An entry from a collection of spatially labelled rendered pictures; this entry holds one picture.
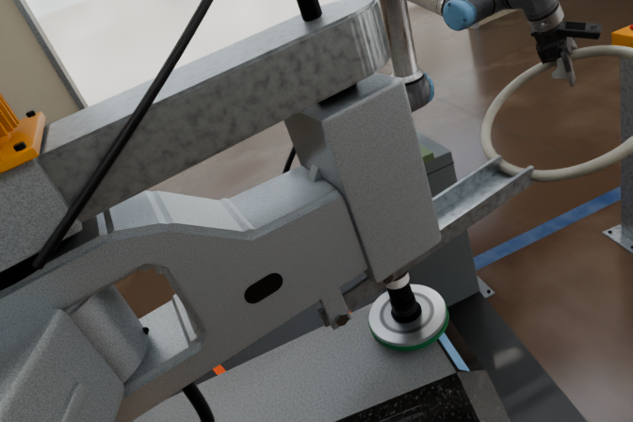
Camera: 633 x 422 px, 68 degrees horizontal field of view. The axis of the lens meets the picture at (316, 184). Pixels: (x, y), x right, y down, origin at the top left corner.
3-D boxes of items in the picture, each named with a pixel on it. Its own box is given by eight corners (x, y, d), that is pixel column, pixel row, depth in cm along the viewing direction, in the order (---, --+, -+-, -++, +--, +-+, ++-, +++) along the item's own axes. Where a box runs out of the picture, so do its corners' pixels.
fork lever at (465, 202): (333, 336, 106) (326, 321, 104) (298, 293, 123) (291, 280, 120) (547, 185, 124) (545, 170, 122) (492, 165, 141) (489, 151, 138)
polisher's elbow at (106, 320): (135, 395, 84) (74, 319, 75) (41, 418, 87) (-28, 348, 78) (163, 317, 101) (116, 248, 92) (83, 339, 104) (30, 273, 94)
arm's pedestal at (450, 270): (369, 280, 276) (325, 156, 236) (444, 244, 282) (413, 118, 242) (408, 338, 232) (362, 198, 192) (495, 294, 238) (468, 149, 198)
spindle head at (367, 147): (321, 334, 103) (242, 160, 82) (282, 285, 121) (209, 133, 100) (446, 251, 113) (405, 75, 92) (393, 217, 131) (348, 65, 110)
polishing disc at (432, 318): (382, 358, 120) (381, 355, 120) (361, 303, 139) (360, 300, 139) (460, 328, 120) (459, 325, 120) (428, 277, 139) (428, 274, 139)
